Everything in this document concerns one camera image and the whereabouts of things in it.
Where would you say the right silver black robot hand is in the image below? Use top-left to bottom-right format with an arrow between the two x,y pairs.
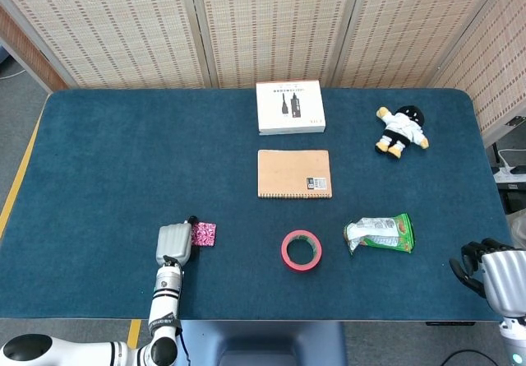
449,238 -> 526,317

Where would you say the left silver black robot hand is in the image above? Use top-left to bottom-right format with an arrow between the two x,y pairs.
155,215 -> 201,266

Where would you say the pink patterned small pack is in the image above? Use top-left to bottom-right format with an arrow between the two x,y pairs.
191,221 -> 218,248

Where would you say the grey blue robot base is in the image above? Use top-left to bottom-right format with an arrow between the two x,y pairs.
171,320 -> 348,366

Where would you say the white power strip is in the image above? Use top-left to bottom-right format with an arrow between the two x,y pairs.
491,164 -> 526,184

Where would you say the red tape roll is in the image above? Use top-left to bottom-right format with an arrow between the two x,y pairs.
280,229 -> 324,273

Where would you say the blue felt table mat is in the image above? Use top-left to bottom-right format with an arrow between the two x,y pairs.
0,87 -> 515,322

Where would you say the green silver snack bag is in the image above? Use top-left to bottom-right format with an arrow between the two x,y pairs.
343,212 -> 416,257

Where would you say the brown spiral notebook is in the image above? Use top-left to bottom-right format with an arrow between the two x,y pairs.
256,148 -> 334,200

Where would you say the white product box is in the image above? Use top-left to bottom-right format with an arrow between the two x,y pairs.
255,79 -> 327,137

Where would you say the black white plush doll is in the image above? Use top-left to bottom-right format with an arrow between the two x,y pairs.
374,104 -> 431,160

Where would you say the woven bamboo screen panel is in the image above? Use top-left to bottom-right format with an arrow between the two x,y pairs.
0,0 -> 213,91
187,0 -> 365,90
330,0 -> 513,90
429,0 -> 526,137

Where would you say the brown wooden board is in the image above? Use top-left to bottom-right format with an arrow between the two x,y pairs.
0,6 -> 70,93

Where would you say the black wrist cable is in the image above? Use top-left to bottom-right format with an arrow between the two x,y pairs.
163,254 -> 192,365

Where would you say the black floor cable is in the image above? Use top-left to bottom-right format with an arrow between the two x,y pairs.
441,348 -> 501,366

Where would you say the white power cable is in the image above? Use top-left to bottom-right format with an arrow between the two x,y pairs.
496,147 -> 526,169

